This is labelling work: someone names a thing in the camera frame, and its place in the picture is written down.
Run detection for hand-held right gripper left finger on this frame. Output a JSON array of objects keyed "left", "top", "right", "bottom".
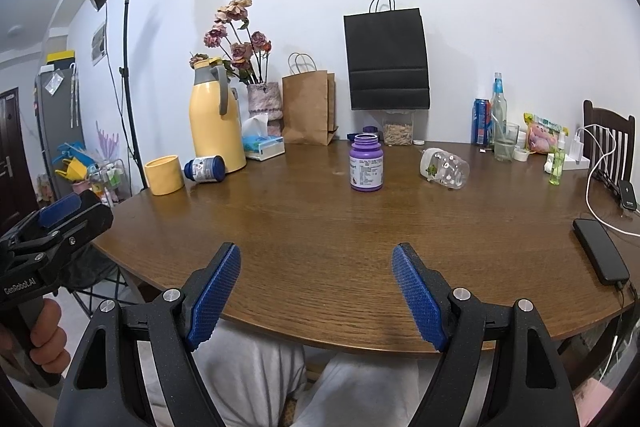
[{"left": 54, "top": 241, "right": 242, "bottom": 427}]

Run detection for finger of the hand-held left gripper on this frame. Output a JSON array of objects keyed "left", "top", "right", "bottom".
[{"left": 0, "top": 189, "right": 116, "bottom": 285}]

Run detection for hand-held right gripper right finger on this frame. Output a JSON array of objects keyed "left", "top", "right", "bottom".
[{"left": 391, "top": 243, "right": 593, "bottom": 427}]

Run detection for yellow cup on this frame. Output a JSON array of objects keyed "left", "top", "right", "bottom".
[{"left": 144, "top": 154, "right": 186, "bottom": 196}]

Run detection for person's left hand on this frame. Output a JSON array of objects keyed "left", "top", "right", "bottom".
[{"left": 27, "top": 297, "right": 72, "bottom": 379}]

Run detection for cluttered storage rack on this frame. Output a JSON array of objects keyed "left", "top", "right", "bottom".
[{"left": 52, "top": 121, "right": 132, "bottom": 210}]

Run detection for dark wooden door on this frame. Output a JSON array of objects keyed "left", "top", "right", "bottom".
[{"left": 0, "top": 87, "right": 27, "bottom": 210}]

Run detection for grey refrigerator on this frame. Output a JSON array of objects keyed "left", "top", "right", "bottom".
[{"left": 34, "top": 66, "right": 87, "bottom": 200}]

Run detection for white pants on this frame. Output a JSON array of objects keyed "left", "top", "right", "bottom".
[{"left": 137, "top": 321, "right": 496, "bottom": 427}]

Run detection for blue jar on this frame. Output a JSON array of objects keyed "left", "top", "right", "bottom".
[{"left": 183, "top": 155, "right": 227, "bottom": 184}]

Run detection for black light stand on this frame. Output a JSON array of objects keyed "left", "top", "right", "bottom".
[{"left": 116, "top": 0, "right": 151, "bottom": 194}]

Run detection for clear plastic bottle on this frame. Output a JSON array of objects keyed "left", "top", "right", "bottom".
[{"left": 419, "top": 147, "right": 471, "bottom": 190}]

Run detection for purple pill bottle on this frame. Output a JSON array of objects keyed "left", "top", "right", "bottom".
[{"left": 348, "top": 133, "right": 385, "bottom": 194}]

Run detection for blue tissue box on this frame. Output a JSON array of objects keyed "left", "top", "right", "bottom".
[{"left": 241, "top": 114, "right": 286, "bottom": 162}]

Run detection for clear grain container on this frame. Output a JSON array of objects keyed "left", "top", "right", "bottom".
[{"left": 382, "top": 109, "right": 415, "bottom": 147}]

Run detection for yellow thermos jug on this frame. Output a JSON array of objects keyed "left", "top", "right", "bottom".
[{"left": 188, "top": 57, "right": 248, "bottom": 173}]

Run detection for clear drinking glass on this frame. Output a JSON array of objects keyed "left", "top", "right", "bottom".
[{"left": 493, "top": 122, "right": 521, "bottom": 163}]

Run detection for blue soda can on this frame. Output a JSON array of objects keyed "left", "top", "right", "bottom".
[{"left": 472, "top": 97, "right": 494, "bottom": 146}]

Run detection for black power bank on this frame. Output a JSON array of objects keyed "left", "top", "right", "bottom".
[{"left": 572, "top": 217, "right": 631, "bottom": 287}]

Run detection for green spray bottle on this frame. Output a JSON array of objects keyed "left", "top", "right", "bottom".
[{"left": 548, "top": 132, "right": 568, "bottom": 186}]

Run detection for pink fuzzy vase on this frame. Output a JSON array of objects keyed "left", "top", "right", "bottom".
[{"left": 247, "top": 81, "right": 285, "bottom": 138}]

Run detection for white power strip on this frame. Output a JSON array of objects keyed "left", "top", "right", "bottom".
[{"left": 544, "top": 151, "right": 591, "bottom": 174}]

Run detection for pink snack packet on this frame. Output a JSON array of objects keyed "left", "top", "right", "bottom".
[{"left": 523, "top": 112, "right": 570, "bottom": 154}]

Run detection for glass bottle with blue label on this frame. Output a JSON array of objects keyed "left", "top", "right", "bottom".
[{"left": 489, "top": 72, "right": 510, "bottom": 148}]

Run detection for brown paper bag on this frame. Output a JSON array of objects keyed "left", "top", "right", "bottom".
[{"left": 281, "top": 53, "right": 339, "bottom": 146}]

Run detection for white charger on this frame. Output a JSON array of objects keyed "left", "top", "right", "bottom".
[{"left": 569, "top": 129, "right": 586, "bottom": 163}]

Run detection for small black device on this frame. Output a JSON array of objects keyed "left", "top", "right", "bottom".
[{"left": 617, "top": 179, "right": 639, "bottom": 211}]

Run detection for black paper bag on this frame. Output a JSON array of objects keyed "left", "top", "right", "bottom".
[{"left": 343, "top": 0, "right": 432, "bottom": 112}]

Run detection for dried flower bouquet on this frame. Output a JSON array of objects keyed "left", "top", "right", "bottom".
[{"left": 189, "top": 0, "right": 274, "bottom": 86}]

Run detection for dark wooden chair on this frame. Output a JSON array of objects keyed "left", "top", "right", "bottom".
[{"left": 582, "top": 100, "right": 637, "bottom": 194}]

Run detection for wall paper sheet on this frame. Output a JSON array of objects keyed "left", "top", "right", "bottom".
[{"left": 91, "top": 22, "right": 109, "bottom": 67}]

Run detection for white cable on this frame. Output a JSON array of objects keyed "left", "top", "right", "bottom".
[{"left": 575, "top": 122, "right": 640, "bottom": 239}]

